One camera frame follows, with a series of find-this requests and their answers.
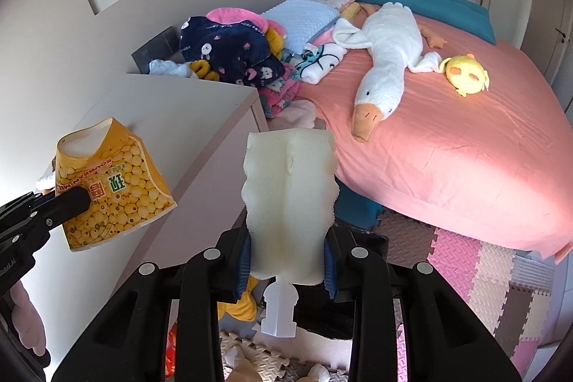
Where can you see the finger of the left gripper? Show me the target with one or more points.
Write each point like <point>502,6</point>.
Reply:
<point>52,210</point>

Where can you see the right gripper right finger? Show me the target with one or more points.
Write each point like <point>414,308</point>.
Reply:
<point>356,274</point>

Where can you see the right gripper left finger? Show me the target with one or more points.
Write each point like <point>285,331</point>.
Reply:
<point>216,275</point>

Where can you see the yellow snack bag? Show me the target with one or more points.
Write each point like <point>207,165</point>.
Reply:
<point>126,190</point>

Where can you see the white foam packing piece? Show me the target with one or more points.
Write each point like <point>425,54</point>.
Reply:
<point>289,193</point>

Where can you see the yellow star plush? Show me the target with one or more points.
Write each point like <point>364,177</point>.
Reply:
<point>245,309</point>

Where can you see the pale pink fluffy towel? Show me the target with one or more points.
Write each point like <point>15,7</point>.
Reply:
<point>299,114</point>

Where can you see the pink bed sheet mattress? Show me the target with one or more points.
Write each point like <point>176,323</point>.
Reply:
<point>495,166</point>

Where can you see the light blue baby cloth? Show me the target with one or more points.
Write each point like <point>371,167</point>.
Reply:
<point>160,67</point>

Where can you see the pink flower fleece blanket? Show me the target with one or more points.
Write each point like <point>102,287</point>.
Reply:
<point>279,94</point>

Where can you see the white cartoon pillow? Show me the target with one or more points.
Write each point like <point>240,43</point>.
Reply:
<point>318,61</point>

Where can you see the yellow chick plush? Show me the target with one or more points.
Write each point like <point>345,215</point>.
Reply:
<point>466,74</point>

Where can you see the white goose plush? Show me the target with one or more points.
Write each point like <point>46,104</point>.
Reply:
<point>396,42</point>

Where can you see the navy rabbit print blanket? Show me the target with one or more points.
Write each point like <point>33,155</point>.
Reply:
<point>238,53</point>

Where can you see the light blue dotted blanket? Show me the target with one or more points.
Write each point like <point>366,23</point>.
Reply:
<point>302,20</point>

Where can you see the teal quilt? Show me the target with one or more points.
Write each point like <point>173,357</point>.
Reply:
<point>461,14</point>

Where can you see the pink hat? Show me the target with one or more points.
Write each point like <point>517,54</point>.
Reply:
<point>232,15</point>

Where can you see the black wall socket panel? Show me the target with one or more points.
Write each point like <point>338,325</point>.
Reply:
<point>162,46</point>

